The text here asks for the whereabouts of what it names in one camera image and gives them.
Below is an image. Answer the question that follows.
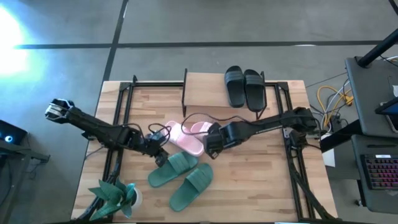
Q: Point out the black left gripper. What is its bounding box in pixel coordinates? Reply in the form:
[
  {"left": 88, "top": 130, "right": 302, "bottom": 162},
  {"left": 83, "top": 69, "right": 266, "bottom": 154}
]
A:
[{"left": 136, "top": 132, "right": 170, "bottom": 168}]

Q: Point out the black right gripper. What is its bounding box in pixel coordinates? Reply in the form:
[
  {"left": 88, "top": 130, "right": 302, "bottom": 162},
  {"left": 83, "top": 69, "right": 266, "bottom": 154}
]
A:
[{"left": 203, "top": 122, "right": 239, "bottom": 160}]

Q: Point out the pink rubber slide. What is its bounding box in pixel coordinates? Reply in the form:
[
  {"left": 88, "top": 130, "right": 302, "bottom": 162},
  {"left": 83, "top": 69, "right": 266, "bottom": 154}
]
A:
[
  {"left": 190, "top": 121, "right": 215, "bottom": 135},
  {"left": 164, "top": 120, "right": 205, "bottom": 157}
]

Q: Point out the black rubber slide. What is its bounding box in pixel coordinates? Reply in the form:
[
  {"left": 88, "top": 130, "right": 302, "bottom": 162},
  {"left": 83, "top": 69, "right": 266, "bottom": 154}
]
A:
[
  {"left": 224, "top": 65, "right": 246, "bottom": 108},
  {"left": 243, "top": 68, "right": 266, "bottom": 113}
]

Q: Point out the wooden shelf with black legs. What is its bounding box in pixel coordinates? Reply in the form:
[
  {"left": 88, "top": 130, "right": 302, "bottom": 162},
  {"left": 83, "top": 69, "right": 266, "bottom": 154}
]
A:
[{"left": 182, "top": 68, "right": 268, "bottom": 121}]

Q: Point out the green rubber slide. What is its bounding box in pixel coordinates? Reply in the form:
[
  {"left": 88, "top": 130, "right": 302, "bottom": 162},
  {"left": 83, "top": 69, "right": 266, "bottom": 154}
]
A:
[
  {"left": 147, "top": 151, "right": 200, "bottom": 188},
  {"left": 169, "top": 162, "right": 215, "bottom": 212}
]

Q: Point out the green potted plant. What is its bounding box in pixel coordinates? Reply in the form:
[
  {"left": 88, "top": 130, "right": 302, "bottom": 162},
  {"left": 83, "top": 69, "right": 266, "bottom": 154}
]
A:
[{"left": 88, "top": 177, "right": 144, "bottom": 221}]

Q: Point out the white box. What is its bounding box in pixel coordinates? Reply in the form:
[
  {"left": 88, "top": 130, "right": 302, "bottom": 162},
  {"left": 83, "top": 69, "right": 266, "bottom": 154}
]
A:
[{"left": 321, "top": 133, "right": 336, "bottom": 168}]

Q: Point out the black desk beam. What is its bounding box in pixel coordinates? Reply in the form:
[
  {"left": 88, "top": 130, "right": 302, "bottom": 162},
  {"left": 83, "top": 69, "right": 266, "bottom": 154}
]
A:
[{"left": 319, "top": 119, "right": 363, "bottom": 153}]

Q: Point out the black device with blue light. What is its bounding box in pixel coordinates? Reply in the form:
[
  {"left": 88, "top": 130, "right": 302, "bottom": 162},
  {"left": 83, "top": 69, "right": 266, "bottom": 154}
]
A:
[{"left": 0, "top": 119, "right": 27, "bottom": 146}]

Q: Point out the large grey desk panel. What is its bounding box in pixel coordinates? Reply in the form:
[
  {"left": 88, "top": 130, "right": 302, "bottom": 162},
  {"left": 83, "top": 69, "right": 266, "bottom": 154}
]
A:
[{"left": 344, "top": 55, "right": 398, "bottom": 139}]

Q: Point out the backlit computer keyboard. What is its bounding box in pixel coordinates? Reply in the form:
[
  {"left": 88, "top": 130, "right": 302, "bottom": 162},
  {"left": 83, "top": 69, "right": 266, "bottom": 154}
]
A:
[{"left": 360, "top": 154, "right": 398, "bottom": 190}]

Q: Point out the grey keyboard desk panel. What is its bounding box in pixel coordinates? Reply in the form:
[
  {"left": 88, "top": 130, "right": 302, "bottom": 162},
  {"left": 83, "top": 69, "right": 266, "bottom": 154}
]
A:
[{"left": 351, "top": 134, "right": 398, "bottom": 215}]

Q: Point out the tablet with blue screen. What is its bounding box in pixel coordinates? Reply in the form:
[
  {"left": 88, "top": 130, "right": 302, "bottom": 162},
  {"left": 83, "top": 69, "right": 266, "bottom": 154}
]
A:
[{"left": 374, "top": 96, "right": 398, "bottom": 116}]

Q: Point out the black pole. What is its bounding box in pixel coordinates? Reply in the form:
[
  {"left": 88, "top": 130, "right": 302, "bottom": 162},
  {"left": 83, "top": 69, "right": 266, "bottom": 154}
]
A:
[{"left": 356, "top": 28, "right": 398, "bottom": 68}]

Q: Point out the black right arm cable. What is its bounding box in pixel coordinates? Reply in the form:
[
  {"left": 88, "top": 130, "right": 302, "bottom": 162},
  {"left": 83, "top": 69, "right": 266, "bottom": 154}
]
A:
[{"left": 181, "top": 112, "right": 249, "bottom": 135}]

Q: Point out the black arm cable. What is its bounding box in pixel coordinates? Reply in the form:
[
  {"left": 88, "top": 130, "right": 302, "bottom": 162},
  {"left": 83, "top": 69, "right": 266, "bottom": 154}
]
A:
[
  {"left": 181, "top": 112, "right": 249, "bottom": 135},
  {"left": 130, "top": 123, "right": 172, "bottom": 147}
]

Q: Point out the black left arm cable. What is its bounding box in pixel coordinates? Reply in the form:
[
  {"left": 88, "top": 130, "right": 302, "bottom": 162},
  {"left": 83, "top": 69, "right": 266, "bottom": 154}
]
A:
[{"left": 130, "top": 123, "right": 172, "bottom": 147}]

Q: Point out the black aluminium table frame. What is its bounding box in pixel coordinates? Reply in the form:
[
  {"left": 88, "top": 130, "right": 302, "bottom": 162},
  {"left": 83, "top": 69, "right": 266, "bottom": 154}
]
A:
[{"left": 76, "top": 74, "right": 338, "bottom": 222}]

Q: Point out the yellow cable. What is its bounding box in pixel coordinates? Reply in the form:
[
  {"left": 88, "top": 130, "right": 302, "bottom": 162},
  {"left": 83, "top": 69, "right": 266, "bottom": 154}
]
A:
[{"left": 316, "top": 85, "right": 354, "bottom": 127}]

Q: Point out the thin grey cable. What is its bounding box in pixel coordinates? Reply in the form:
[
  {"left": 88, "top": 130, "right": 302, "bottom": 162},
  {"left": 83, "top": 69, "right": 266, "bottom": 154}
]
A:
[{"left": 309, "top": 72, "right": 348, "bottom": 88}]

